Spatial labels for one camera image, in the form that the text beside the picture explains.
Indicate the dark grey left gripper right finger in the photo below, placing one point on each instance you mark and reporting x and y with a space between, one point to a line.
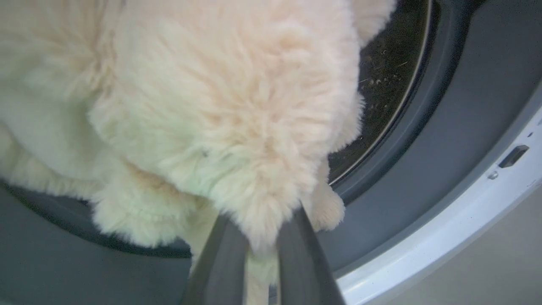
302 267

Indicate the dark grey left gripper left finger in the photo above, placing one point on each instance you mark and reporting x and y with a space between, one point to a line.
220 271

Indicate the cream fluffy fleece garment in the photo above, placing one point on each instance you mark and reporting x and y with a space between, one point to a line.
203 106

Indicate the white washing machine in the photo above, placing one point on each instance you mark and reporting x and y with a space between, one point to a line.
449 148

